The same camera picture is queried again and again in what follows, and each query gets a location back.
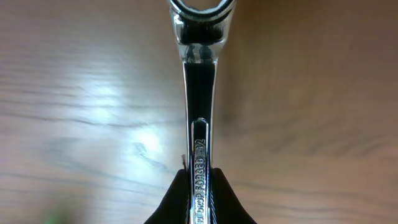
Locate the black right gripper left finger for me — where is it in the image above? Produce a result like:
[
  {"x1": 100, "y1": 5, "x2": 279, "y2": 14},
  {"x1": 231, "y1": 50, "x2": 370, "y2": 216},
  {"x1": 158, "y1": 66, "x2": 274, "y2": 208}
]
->
[{"x1": 144, "y1": 154, "x2": 189, "y2": 224}]

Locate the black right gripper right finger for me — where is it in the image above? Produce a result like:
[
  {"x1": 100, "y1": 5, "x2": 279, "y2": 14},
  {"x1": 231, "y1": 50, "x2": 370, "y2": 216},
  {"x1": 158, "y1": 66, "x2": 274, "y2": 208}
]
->
[{"x1": 211, "y1": 168, "x2": 256, "y2": 224}]

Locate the silver combination wrench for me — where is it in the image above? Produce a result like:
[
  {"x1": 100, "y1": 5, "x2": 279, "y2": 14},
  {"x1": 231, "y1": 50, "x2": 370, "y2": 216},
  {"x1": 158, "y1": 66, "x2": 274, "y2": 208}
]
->
[{"x1": 169, "y1": 0, "x2": 236, "y2": 224}]

